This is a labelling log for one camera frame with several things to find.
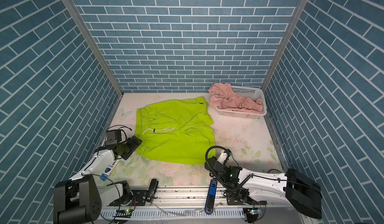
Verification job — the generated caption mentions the white plastic laundry basket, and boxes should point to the white plastic laundry basket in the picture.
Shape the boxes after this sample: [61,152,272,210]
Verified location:
[216,86,268,119]

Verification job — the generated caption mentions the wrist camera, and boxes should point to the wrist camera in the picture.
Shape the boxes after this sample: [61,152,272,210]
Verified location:
[105,130,122,146]
[217,151,229,165]

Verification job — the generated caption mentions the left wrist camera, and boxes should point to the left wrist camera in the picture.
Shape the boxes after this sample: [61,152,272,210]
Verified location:
[105,130,122,146]

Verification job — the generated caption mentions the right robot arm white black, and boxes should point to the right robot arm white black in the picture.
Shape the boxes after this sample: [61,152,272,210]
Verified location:
[205,157,323,220]

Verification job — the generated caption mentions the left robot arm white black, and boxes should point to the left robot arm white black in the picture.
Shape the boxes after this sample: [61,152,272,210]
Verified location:
[53,136,142,224]

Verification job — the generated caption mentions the blue black handheld device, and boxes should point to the blue black handheld device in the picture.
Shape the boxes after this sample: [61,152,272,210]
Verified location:
[204,179,218,215]

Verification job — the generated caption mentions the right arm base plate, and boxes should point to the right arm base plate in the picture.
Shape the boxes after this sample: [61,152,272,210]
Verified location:
[224,189,267,206]

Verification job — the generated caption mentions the aluminium front rail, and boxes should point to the aluminium front rail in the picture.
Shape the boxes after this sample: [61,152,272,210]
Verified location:
[61,185,310,209]

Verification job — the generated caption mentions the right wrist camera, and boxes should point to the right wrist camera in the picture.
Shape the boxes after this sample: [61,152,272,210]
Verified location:
[217,151,229,165]

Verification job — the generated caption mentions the lime green shorts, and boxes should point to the lime green shorts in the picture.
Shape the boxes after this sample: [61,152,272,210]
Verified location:
[135,96,216,165]

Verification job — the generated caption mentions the pink shorts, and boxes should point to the pink shorts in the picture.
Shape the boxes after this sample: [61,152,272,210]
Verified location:
[209,83,264,114]

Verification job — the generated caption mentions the green circuit board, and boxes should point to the green circuit board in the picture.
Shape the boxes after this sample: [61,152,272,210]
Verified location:
[246,208,260,215]
[115,209,133,218]

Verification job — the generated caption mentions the left green circuit board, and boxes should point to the left green circuit board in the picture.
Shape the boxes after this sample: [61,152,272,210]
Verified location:
[115,209,133,218]

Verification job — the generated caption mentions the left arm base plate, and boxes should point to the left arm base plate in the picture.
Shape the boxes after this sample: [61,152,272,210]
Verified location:
[109,190,148,207]

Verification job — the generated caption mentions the right green circuit board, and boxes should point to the right green circuit board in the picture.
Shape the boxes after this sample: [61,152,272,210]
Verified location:
[246,208,260,215]

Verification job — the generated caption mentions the blue white card label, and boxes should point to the blue white card label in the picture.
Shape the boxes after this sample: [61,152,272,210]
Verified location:
[100,159,120,182]

